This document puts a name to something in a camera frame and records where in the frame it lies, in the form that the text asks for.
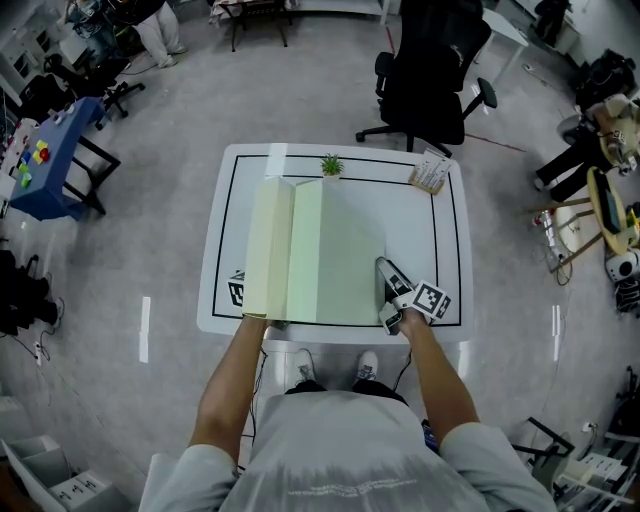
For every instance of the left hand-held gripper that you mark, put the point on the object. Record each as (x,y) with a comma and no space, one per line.
(237,292)

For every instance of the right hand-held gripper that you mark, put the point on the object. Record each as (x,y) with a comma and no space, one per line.
(400,295)

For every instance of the cream item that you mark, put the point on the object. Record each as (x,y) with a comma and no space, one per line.
(267,240)

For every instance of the pale green item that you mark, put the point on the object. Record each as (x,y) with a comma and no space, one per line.
(335,260)

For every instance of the person's right forearm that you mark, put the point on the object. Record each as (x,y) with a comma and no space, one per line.
(440,380)

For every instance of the person's left forearm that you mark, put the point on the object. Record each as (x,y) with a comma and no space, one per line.
(230,380)

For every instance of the person's right white shoe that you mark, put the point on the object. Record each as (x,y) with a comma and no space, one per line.
(367,364)

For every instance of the person's white shoe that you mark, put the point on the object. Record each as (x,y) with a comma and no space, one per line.
(305,365)
(367,364)

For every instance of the person's left white shoe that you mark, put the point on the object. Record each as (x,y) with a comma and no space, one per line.
(305,365)

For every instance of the person's black trousers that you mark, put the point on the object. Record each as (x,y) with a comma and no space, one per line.
(310,386)

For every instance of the wooden holder with white cards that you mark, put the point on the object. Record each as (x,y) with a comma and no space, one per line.
(430,175)

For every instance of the small potted green plant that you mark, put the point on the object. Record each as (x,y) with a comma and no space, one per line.
(332,166)

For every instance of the person's grey shirt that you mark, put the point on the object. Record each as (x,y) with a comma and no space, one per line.
(345,450)

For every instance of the white power strip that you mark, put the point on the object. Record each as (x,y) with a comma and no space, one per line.
(38,351)

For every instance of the large black office chair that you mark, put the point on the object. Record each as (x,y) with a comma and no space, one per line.
(425,85)

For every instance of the black bag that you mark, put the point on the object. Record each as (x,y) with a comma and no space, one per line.
(25,295)

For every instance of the blue table with black legs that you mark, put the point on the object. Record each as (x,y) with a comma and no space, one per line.
(55,165)

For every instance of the round wooden table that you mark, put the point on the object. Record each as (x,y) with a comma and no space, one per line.
(607,215)

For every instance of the white round device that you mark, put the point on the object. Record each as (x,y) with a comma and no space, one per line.
(622,265)

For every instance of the red toy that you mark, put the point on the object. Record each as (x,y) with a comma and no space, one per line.
(45,154)

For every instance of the yellow toy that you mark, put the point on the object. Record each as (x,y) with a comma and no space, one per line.
(39,145)

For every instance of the small black office chair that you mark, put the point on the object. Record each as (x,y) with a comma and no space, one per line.
(100,85)

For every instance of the white shelf unit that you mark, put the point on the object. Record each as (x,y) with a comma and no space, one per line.
(45,475)

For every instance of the dark framed table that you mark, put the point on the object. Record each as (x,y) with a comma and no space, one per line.
(255,12)

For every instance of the white side table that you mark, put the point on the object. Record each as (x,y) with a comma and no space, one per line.
(505,30)

